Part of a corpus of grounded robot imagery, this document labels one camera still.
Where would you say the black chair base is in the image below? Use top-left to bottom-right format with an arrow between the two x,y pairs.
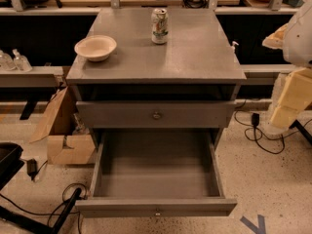
0,141 -> 83,234

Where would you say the black power adapter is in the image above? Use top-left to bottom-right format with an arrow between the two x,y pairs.
252,113 -> 259,128
26,159 -> 37,179

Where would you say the clear sanitizer bottle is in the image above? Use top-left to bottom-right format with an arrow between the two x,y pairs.
13,49 -> 32,72
0,50 -> 16,71

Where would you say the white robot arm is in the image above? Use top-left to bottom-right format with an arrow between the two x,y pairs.
262,0 -> 312,135

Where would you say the white green 7up can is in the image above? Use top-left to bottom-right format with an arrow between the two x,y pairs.
151,8 -> 168,44

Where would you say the grey wooden drawer cabinet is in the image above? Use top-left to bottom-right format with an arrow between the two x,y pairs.
67,8 -> 245,139

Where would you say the black power adapter right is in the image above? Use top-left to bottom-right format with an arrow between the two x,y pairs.
252,113 -> 259,128

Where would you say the black power adapter left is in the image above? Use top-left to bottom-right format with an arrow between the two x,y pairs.
26,159 -> 37,179

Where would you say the grey metal shelf rail left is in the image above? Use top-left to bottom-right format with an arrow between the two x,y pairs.
0,66 -> 63,88

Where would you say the black cable on floor right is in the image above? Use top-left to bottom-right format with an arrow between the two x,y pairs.
233,99 -> 312,155

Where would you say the grey metal shelf rail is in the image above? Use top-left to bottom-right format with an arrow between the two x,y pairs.
241,64 -> 295,86
0,66 -> 63,88

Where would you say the open cardboard box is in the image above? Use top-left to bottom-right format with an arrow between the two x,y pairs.
29,88 -> 96,165

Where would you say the clear sanitizer bottle left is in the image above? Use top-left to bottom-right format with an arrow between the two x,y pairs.
0,50 -> 16,71

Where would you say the black stand leg right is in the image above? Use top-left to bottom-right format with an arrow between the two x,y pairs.
290,120 -> 312,145

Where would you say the open grey middle drawer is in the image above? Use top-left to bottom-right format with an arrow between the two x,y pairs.
76,130 -> 237,217

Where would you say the grey metal shelf rail right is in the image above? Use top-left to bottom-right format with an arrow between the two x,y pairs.
241,64 -> 295,86

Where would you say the clear sanitizer bottle right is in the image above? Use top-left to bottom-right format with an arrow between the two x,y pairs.
13,49 -> 32,72

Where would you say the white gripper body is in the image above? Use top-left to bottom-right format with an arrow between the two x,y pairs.
269,68 -> 312,130

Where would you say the closed grey top drawer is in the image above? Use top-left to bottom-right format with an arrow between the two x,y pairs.
76,101 -> 235,129

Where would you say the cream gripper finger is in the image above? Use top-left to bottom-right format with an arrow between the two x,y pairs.
262,24 -> 288,50

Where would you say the black cable on floor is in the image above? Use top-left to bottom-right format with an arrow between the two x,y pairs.
0,182 -> 90,234
233,99 -> 312,155

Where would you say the black cable on floor left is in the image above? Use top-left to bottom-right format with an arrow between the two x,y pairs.
0,182 -> 90,234

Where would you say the white pump dispenser bottle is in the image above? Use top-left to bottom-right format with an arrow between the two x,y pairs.
231,41 -> 239,53

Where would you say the white paper bowl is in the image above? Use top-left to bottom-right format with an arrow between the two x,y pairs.
74,35 -> 117,61

